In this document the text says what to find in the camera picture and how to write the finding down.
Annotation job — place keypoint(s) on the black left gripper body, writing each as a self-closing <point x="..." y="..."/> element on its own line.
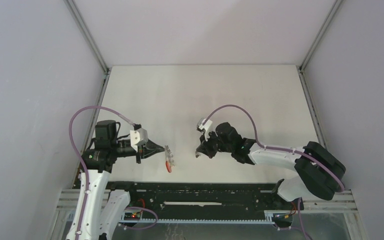
<point x="140" y="149"/>

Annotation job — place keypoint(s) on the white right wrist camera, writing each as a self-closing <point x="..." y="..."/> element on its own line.
<point x="205" y="126"/>

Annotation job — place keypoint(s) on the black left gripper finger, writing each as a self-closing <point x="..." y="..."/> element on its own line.
<point x="146" y="153"/>
<point x="154" y="147"/>

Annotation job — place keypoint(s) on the red-handled metal key holder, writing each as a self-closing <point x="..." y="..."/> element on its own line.
<point x="169" y="159"/>

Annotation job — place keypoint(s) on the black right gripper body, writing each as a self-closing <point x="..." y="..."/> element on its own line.
<point x="214" y="144"/>

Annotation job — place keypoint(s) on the black key tag with key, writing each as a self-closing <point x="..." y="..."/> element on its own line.
<point x="199" y="153"/>

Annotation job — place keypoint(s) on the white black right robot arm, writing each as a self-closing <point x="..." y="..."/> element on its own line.
<point x="318" y="173"/>

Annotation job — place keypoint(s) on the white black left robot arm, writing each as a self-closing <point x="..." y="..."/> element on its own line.
<point x="92" y="221"/>

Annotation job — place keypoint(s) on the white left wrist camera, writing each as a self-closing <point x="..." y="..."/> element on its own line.
<point x="138" y="138"/>

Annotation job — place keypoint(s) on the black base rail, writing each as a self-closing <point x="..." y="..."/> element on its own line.
<point x="206" y="201"/>

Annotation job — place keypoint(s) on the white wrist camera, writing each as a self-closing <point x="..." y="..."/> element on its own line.
<point x="138" y="138"/>
<point x="205" y="126"/>

